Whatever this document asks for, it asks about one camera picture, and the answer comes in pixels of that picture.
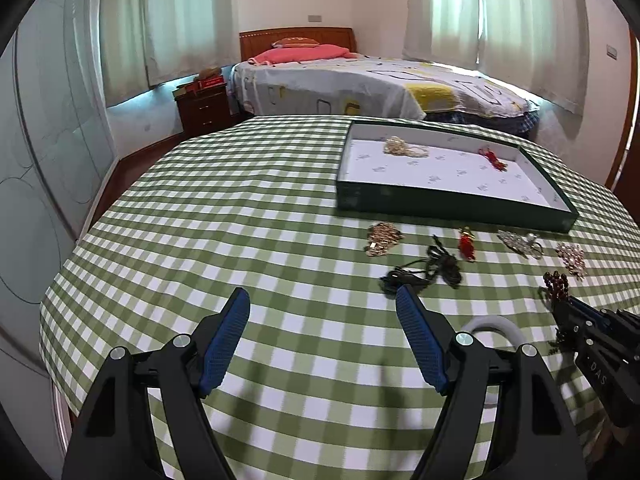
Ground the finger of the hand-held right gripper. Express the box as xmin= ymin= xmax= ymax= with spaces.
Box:
xmin=567 ymin=297 xmax=615 ymax=327
xmin=539 ymin=287 xmax=585 ymax=350

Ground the dark green jewelry tray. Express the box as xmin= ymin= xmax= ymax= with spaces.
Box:
xmin=336 ymin=120 xmax=580 ymax=233

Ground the wooden door frame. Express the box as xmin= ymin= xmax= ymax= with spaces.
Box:
xmin=605 ymin=25 xmax=640 ymax=196

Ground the rose gold pearl brooch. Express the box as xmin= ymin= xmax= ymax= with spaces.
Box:
xmin=555 ymin=242 xmax=588 ymax=278

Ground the crystal brooch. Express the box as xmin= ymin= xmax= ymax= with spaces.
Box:
xmin=497 ymin=230 xmax=531 ymax=256

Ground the frosted glass sliding door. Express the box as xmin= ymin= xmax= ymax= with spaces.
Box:
xmin=0 ymin=0 xmax=121 ymax=311

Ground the black cord bracelet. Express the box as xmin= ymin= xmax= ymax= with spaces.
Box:
xmin=380 ymin=234 xmax=463 ymax=292

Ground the dark wooden nightstand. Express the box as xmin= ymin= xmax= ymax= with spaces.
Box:
xmin=172 ymin=82 xmax=233 ymax=138

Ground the bed with patterned sheet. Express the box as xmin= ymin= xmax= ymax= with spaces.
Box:
xmin=227 ymin=26 xmax=543 ymax=137

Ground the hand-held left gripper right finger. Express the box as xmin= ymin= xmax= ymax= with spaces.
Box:
xmin=395 ymin=284 xmax=588 ymax=480

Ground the white jade bangle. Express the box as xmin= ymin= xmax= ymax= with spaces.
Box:
xmin=460 ymin=316 xmax=523 ymax=406

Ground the pink pillow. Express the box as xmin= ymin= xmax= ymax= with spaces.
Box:
xmin=248 ymin=44 xmax=351 ymax=66

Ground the red knot charm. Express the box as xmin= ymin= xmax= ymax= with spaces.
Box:
xmin=477 ymin=146 xmax=507 ymax=171
xmin=457 ymin=227 xmax=478 ymax=263

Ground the dark red bead bracelet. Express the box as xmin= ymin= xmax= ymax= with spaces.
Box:
xmin=542 ymin=270 xmax=571 ymax=306

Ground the white curtain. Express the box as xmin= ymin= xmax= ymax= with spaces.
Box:
xmin=402 ymin=0 xmax=593 ymax=116
xmin=100 ymin=0 xmax=236 ymax=106

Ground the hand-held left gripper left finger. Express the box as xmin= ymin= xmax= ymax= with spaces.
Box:
xmin=61 ymin=287 xmax=251 ymax=480

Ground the pearl necklace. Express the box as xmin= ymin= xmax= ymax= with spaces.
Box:
xmin=384 ymin=136 xmax=431 ymax=160

